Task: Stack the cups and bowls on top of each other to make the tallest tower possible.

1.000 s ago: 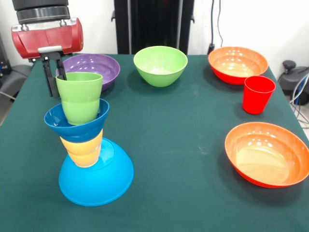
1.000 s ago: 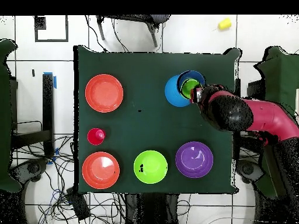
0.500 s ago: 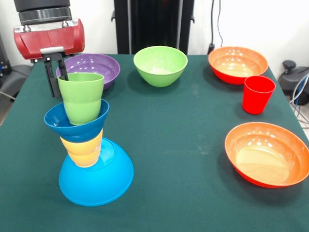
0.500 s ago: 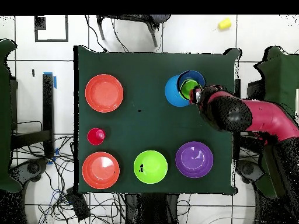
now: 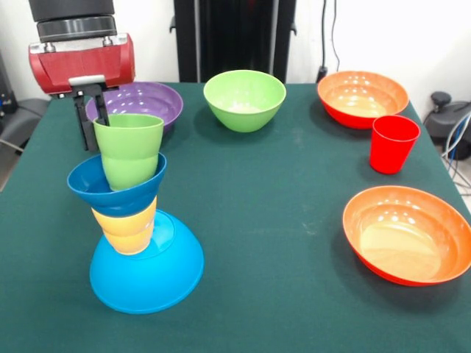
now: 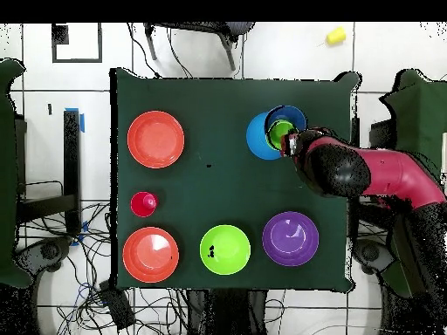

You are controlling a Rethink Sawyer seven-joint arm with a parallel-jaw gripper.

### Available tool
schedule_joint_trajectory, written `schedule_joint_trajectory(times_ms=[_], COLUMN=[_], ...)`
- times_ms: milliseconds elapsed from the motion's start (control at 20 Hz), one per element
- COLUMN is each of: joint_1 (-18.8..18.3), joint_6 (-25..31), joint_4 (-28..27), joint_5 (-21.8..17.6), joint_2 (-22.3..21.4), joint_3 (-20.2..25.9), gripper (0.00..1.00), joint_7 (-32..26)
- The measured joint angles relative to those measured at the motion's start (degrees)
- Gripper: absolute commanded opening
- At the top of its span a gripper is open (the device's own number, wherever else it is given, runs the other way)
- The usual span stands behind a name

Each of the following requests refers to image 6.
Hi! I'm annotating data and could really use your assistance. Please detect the green stepped plastic cup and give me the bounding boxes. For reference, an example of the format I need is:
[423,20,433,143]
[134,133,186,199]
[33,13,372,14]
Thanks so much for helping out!
[267,120,299,151]

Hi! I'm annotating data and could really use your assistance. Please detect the dark blue plastic bowl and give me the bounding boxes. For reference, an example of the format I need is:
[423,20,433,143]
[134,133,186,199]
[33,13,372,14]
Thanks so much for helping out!
[264,105,308,149]

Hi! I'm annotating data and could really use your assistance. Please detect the yellow smooth plastic cup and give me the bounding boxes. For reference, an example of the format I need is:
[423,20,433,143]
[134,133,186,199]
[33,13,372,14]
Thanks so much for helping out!
[325,26,347,47]

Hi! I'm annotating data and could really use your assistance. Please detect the light green plastic bowl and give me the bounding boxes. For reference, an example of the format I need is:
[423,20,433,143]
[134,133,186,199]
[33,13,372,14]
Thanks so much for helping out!
[199,224,251,276]

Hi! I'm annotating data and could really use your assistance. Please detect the dark green tablecloth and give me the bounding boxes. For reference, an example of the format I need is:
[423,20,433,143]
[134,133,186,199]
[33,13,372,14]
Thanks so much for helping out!
[110,66,361,291]

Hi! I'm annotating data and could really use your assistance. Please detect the purple plastic bowl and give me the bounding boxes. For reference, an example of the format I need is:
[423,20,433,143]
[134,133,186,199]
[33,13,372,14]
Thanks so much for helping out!
[261,210,320,268]

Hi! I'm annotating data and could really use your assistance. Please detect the black metal stand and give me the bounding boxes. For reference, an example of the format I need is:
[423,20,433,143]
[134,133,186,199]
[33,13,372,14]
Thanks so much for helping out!
[14,109,84,238]
[349,117,397,231]

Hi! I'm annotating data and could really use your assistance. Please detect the grey metal-legged chair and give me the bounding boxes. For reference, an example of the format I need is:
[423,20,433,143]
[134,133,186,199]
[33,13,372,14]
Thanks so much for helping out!
[143,22,256,72]

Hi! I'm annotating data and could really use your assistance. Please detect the orange plastic bowl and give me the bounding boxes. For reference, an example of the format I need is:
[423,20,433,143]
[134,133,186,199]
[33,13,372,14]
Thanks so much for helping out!
[122,226,181,284]
[127,110,185,169]

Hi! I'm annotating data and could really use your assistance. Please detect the black chair base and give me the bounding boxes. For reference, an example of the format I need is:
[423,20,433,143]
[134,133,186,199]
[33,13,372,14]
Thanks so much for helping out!
[13,236,75,280]
[352,237,397,277]

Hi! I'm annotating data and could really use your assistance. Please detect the red plastic cup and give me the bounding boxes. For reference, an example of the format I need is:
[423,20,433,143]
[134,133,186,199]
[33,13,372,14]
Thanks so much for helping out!
[129,190,159,218]

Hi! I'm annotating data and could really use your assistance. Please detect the blue tape strip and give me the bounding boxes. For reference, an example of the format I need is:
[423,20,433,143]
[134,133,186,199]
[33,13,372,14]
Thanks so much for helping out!
[65,106,86,134]

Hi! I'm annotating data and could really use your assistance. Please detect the black power strip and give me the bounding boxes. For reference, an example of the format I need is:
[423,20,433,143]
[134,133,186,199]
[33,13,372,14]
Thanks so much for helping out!
[98,279,136,332]

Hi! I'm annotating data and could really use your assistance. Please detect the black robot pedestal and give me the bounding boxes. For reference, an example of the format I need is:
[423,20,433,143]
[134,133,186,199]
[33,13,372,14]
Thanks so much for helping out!
[186,289,270,335]

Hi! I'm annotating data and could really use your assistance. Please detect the black square frame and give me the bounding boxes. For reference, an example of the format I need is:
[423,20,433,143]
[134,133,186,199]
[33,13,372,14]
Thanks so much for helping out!
[51,23,104,65]

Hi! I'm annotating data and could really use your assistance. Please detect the tangled black floor cables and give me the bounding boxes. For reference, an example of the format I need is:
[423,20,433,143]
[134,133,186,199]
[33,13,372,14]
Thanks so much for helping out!
[17,200,191,335]

